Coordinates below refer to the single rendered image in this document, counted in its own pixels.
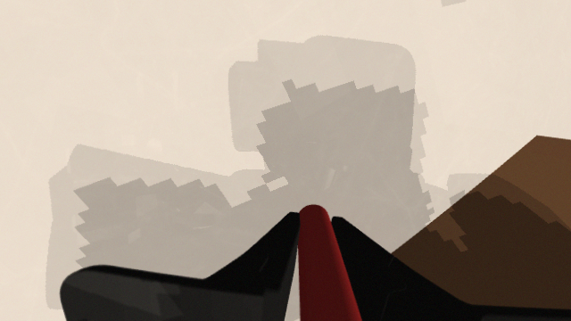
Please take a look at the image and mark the dark red peg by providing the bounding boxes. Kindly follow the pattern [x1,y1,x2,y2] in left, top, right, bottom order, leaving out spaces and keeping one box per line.
[298,204,362,321]

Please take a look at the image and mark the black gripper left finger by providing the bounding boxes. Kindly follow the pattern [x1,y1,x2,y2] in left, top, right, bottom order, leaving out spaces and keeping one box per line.
[59,212,301,321]

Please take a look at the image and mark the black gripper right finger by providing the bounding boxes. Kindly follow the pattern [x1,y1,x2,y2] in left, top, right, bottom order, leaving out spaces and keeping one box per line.
[332,217,571,321]

